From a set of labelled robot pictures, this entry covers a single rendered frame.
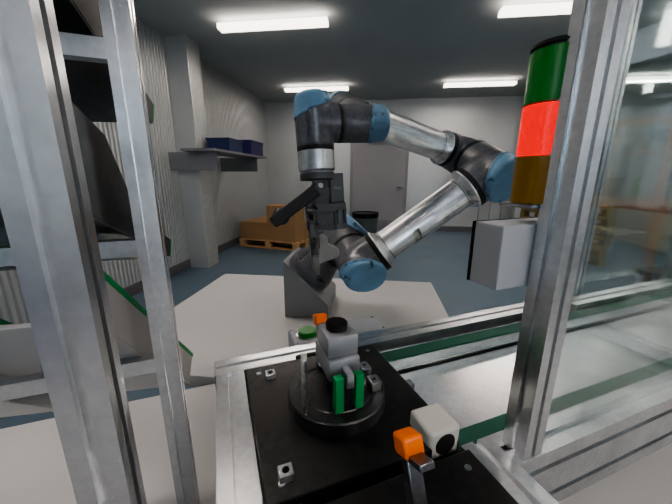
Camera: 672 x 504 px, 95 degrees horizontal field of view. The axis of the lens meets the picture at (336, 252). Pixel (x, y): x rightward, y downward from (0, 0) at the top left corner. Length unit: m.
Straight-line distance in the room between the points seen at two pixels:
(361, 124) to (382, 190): 6.86
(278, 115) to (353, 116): 7.36
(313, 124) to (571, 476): 0.67
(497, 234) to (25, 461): 0.75
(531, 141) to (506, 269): 0.13
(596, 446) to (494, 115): 7.67
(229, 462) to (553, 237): 0.44
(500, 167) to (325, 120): 0.43
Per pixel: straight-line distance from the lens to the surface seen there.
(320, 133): 0.63
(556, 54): 0.40
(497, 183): 0.85
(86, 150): 0.30
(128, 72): 0.33
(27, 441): 0.79
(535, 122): 0.39
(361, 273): 0.80
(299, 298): 0.96
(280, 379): 0.55
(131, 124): 0.33
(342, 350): 0.43
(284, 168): 7.86
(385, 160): 7.51
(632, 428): 0.68
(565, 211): 0.37
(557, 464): 0.56
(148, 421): 0.72
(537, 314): 0.41
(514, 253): 0.38
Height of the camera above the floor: 1.29
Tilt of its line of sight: 14 degrees down
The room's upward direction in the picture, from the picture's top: straight up
